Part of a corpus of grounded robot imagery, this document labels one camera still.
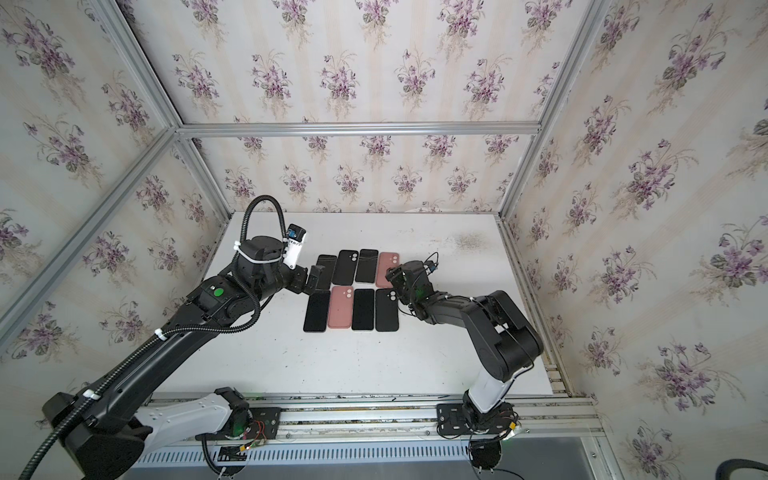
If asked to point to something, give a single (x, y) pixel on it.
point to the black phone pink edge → (367, 266)
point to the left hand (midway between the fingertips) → (306, 256)
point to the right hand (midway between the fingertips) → (386, 277)
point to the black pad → (363, 312)
